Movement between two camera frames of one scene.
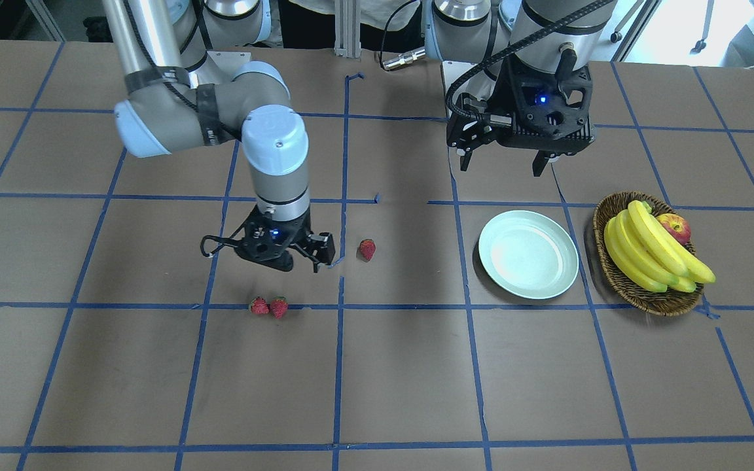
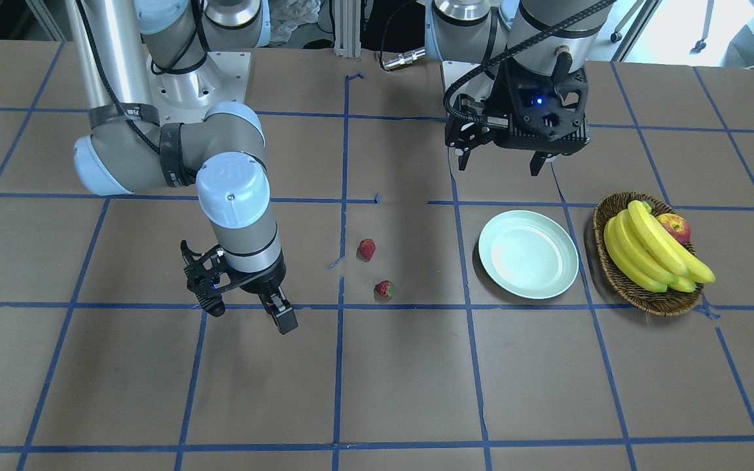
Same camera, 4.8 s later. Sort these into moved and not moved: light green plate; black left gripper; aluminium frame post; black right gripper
Moved: black right gripper
Not moved: light green plate; black left gripper; aluminium frame post
